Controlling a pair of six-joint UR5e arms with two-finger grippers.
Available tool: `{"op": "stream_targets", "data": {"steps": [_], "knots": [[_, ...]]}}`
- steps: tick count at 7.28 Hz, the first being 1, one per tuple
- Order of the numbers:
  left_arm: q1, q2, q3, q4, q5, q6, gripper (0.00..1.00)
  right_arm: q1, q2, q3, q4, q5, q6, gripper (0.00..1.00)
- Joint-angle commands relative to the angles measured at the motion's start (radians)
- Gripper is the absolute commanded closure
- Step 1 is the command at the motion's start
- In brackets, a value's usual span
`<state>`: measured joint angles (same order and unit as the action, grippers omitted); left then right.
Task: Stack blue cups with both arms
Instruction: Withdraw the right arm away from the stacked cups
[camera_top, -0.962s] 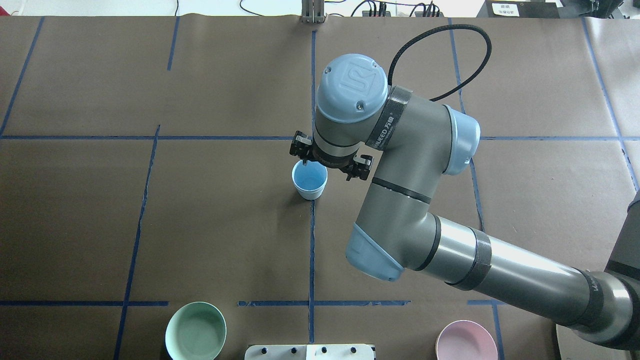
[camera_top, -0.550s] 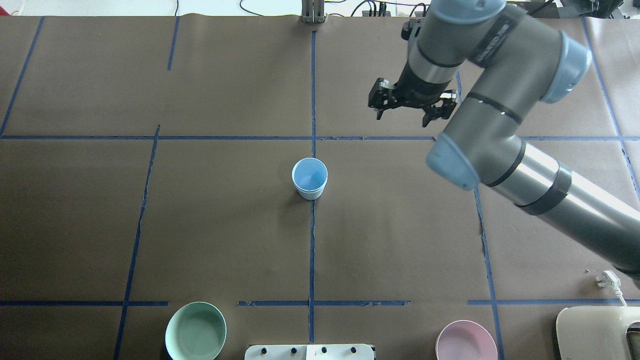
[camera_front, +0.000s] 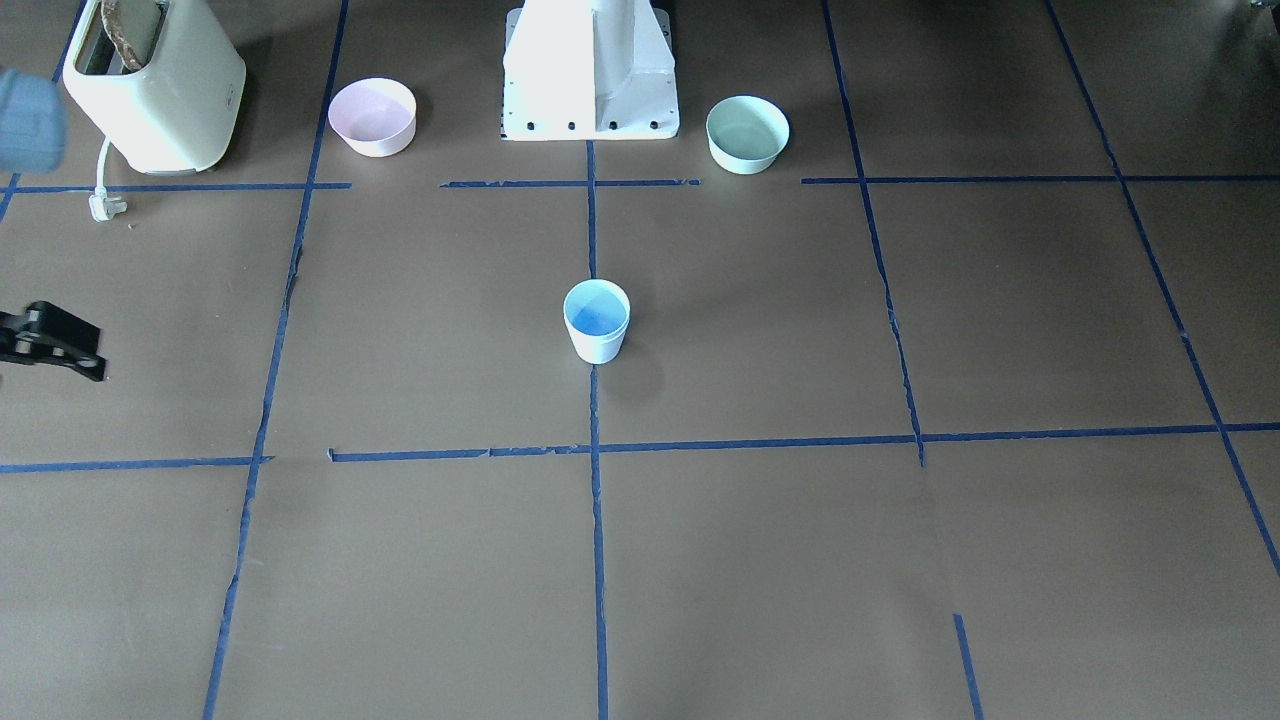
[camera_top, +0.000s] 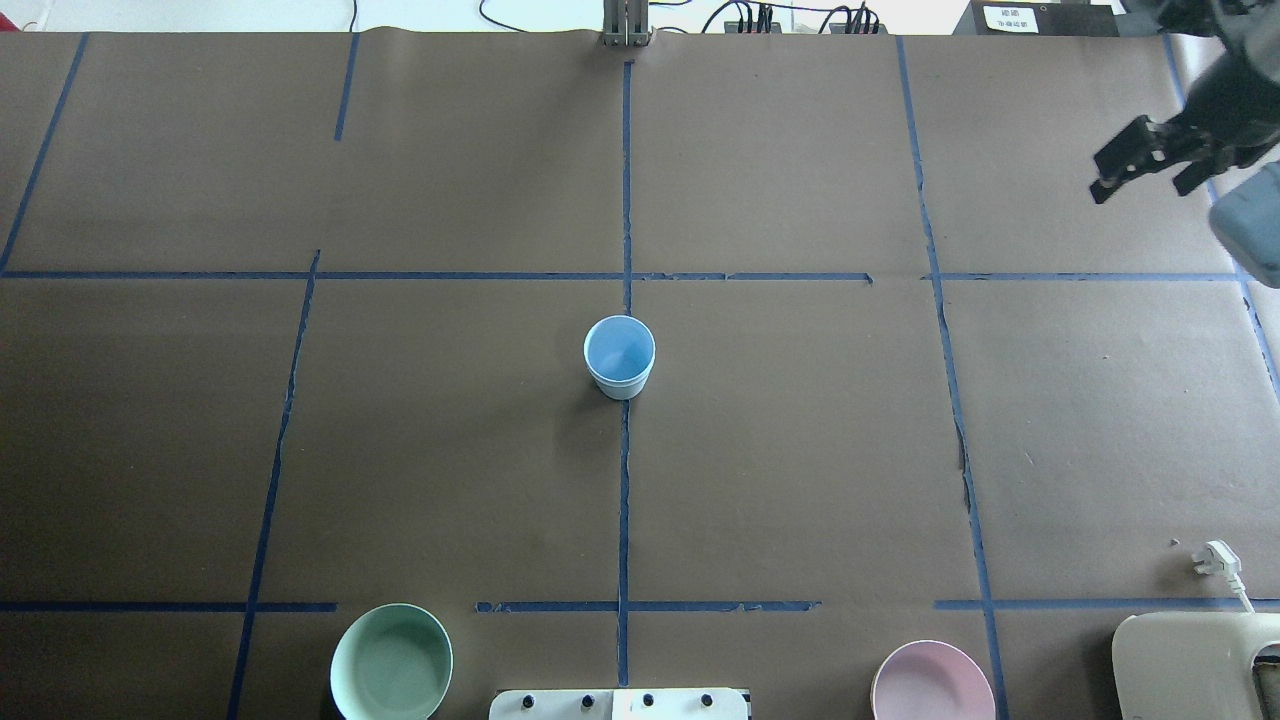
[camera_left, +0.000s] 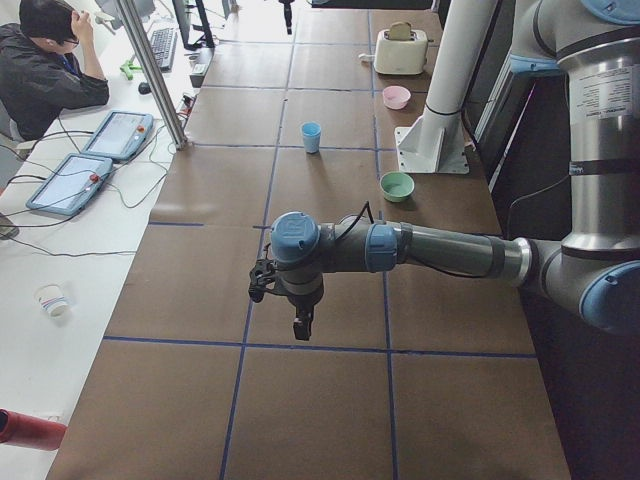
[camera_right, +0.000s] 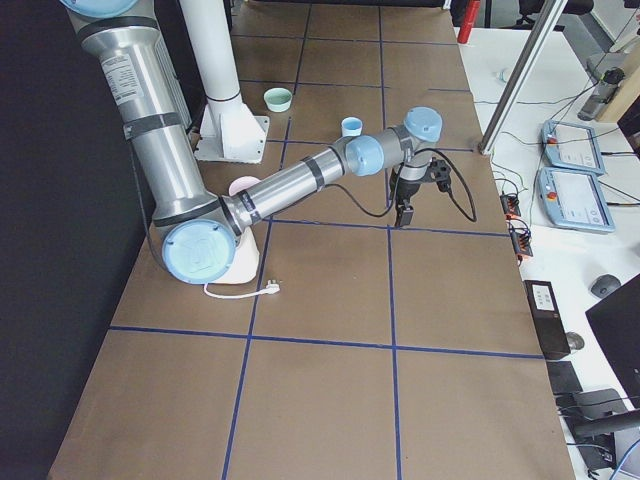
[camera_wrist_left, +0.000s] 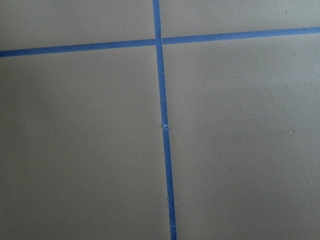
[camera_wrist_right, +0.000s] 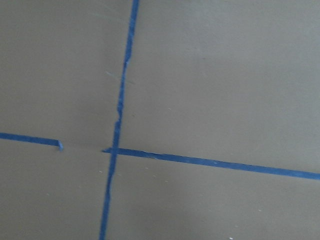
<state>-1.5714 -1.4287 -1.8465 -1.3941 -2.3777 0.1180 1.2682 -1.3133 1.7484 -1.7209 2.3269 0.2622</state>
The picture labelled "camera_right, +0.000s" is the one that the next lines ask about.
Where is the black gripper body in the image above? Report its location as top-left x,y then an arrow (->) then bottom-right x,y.
393,176 -> 422,205

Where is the darker blue cup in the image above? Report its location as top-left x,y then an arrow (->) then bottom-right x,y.
341,116 -> 363,137

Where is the black orange power strip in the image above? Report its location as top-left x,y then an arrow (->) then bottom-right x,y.
500,193 -> 533,264

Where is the mint green bowl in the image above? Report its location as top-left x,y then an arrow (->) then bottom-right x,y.
263,87 -> 293,113

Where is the black box with label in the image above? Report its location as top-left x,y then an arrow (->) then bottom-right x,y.
523,280 -> 570,360

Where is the lower blue teach pendant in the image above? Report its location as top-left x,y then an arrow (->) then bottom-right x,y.
537,167 -> 615,234

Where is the blue teach pendant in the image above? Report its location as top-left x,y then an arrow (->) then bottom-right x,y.
537,167 -> 615,234
541,120 -> 606,176

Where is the upper blue teach pendant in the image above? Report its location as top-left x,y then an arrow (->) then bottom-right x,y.
541,120 -> 606,176

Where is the pink bowl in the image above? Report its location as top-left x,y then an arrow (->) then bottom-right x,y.
228,176 -> 260,196

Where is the cream white toaster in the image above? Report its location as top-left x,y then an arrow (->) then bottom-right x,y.
216,228 -> 260,285

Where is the red bottle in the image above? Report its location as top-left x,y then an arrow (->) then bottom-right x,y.
457,0 -> 481,44

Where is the black computer mouse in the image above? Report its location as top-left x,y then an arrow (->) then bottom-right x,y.
589,274 -> 621,299

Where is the black monitor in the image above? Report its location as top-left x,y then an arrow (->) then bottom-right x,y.
586,281 -> 639,407

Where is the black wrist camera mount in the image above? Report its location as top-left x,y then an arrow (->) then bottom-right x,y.
422,158 -> 451,193

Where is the black camera cable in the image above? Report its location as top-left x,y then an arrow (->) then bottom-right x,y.
327,147 -> 478,223

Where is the aluminium frame post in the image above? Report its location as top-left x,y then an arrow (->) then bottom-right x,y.
479,0 -> 568,155

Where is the white toaster power cord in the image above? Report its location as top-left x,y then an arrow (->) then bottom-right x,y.
202,278 -> 281,300

